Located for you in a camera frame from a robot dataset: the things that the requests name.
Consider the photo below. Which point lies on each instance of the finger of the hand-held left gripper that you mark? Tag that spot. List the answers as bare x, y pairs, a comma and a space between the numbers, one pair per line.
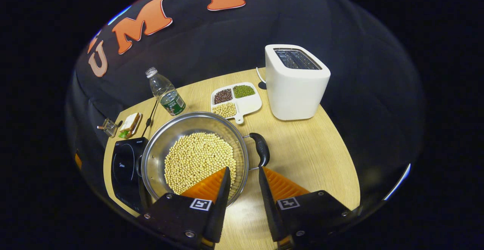
78, 161

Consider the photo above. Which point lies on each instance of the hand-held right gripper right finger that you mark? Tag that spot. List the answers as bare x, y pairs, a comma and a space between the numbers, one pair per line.
268, 212

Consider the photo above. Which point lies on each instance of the clear plastic water bottle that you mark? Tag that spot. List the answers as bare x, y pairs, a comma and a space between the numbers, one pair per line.
168, 97

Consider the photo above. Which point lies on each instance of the sandwich with lettuce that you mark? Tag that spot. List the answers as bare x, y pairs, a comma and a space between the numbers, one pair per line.
129, 123

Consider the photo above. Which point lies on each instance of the white toaster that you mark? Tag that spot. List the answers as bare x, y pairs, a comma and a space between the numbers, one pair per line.
295, 91

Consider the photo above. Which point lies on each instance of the black induction cooktop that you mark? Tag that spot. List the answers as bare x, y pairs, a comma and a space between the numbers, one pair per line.
124, 166

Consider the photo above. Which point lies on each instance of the white divided dish of beans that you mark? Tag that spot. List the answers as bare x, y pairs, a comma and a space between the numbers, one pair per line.
247, 104

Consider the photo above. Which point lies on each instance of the stainless steel pot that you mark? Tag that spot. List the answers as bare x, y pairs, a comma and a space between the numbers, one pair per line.
166, 136

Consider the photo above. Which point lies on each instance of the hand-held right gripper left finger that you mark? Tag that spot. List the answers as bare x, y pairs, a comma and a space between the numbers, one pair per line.
221, 208

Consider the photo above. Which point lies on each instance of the pile of soybeans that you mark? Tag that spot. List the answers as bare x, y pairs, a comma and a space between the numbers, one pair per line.
196, 159

